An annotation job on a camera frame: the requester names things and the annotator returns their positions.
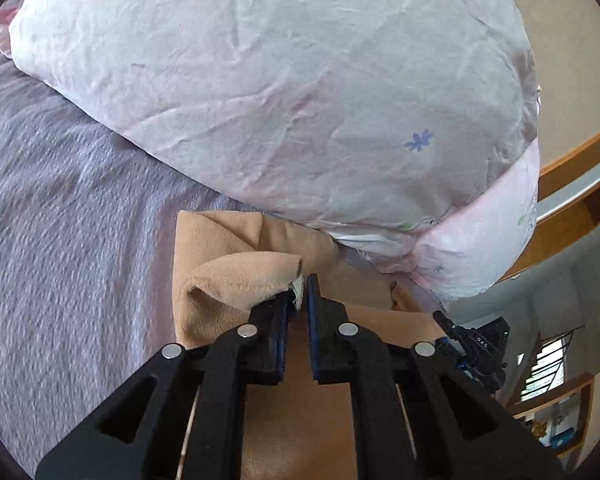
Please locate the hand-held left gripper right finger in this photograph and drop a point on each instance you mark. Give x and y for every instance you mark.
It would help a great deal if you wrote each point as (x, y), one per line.
(314, 340)

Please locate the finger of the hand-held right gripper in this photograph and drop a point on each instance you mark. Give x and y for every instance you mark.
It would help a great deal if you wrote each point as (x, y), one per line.
(445, 322)

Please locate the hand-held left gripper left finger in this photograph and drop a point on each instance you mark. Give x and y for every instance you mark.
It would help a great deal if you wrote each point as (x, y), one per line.
(281, 340)

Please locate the tan fleece garment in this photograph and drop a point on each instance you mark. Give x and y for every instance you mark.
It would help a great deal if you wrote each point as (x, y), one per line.
(220, 270)

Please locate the barred window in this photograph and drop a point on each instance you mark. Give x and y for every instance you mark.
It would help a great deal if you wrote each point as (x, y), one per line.
(550, 365)

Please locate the wooden bookshelf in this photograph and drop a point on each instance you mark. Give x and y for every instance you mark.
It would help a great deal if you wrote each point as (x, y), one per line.
(555, 420)

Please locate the purple bed sheet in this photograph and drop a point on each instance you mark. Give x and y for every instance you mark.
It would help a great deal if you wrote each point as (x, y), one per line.
(65, 240)

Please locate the pink floral pillow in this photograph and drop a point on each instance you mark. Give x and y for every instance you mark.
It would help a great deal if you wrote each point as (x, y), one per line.
(280, 90)

